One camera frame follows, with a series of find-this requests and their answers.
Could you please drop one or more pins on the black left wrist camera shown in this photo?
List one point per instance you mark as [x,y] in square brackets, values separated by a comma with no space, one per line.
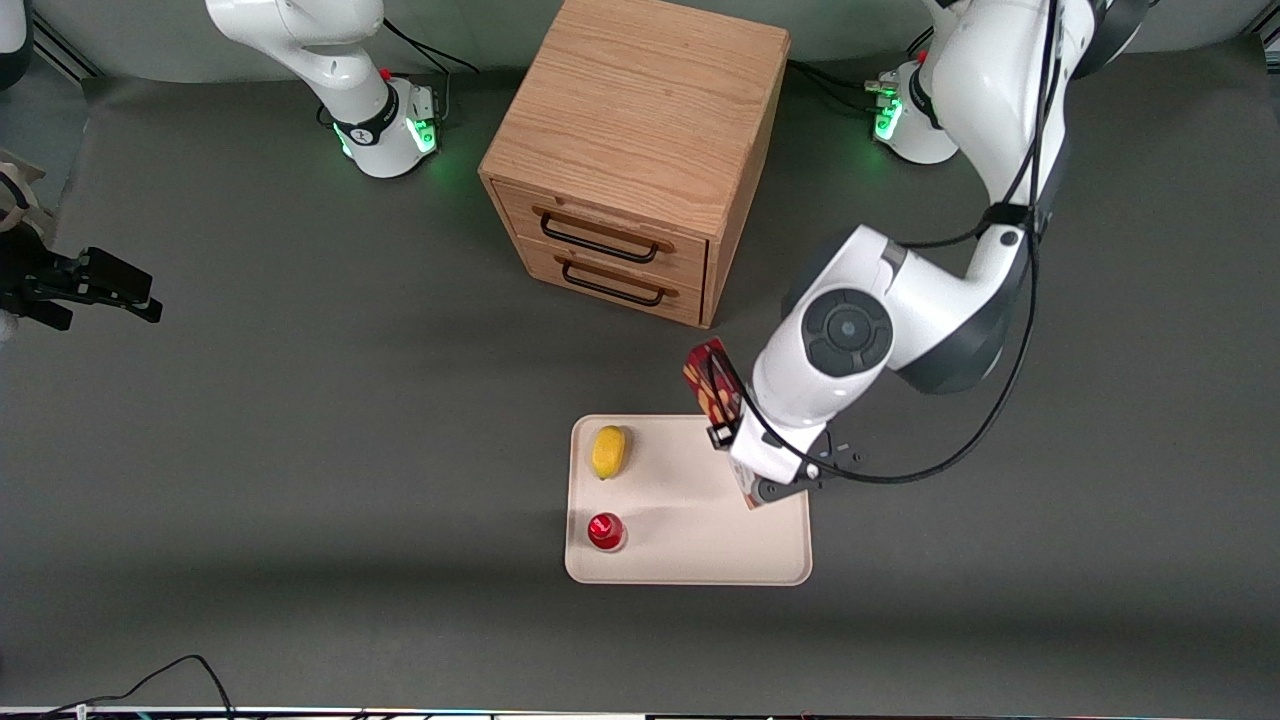
[780,490]

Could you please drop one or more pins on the wooden drawer front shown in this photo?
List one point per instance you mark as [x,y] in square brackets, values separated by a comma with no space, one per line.
[610,215]
[620,290]

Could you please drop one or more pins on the aluminium frame rail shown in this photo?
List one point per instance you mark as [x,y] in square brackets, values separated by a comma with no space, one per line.
[65,48]

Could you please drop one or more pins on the beige plastic tray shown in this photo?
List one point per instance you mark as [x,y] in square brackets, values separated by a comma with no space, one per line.
[680,540]

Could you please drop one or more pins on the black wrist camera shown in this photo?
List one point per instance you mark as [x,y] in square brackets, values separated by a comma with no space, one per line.
[780,490]
[110,275]

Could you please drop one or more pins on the yellow lemon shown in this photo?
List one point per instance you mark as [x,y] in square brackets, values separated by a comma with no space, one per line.
[607,452]

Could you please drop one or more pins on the beige bracket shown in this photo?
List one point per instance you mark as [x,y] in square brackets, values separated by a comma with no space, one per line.
[30,205]

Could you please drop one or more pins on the dark grey table mat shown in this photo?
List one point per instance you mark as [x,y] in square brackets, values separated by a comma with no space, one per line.
[300,450]

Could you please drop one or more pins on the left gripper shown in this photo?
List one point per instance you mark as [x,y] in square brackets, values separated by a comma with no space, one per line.
[714,438]

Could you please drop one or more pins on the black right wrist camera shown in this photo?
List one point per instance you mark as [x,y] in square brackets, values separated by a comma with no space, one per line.
[110,275]

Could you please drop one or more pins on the red can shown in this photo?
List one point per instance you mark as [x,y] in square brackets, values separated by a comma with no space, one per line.
[605,531]

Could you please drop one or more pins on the red cookie box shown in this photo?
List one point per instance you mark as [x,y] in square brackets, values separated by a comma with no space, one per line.
[708,385]

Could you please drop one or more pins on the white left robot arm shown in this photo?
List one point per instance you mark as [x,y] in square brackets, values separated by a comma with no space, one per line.
[1000,90]

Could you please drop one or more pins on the wooden drawer cabinet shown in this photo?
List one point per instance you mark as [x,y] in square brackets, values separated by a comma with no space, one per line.
[640,110]

